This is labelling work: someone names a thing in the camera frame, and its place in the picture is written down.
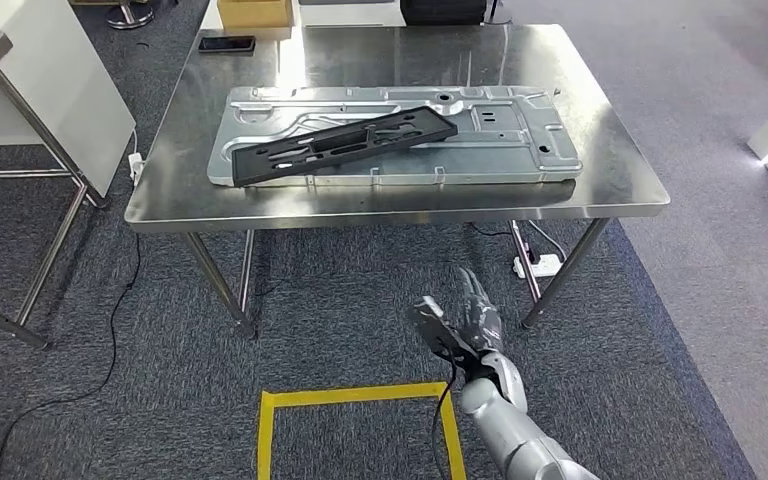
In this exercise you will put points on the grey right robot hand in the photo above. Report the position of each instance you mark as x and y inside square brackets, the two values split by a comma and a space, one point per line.
[483, 321]

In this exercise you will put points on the long black plastic part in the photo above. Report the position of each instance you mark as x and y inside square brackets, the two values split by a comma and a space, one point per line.
[258, 162]

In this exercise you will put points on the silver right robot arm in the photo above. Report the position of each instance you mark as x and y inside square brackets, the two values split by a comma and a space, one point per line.
[510, 430]

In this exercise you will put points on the stainless steel workbench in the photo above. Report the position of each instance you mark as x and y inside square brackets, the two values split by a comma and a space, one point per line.
[390, 60]

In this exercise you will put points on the white power strip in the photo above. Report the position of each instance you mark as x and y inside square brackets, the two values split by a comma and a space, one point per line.
[538, 266]
[136, 169]

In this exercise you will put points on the silver stamped metal panel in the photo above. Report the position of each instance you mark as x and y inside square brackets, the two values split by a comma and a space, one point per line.
[523, 146]

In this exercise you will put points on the black ribbed box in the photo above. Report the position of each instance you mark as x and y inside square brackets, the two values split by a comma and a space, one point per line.
[444, 12]

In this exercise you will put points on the grey equipment box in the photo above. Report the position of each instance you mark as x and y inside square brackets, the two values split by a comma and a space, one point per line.
[351, 14]

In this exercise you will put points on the black smartphone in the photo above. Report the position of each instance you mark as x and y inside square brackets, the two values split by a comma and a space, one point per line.
[227, 44]

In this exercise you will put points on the wooden box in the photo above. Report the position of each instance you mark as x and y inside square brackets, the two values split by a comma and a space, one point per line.
[255, 12]

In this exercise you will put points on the chrome bar stool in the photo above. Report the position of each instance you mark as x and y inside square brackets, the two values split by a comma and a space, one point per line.
[129, 16]

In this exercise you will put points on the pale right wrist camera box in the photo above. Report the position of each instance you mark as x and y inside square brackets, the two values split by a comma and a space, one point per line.
[437, 328]

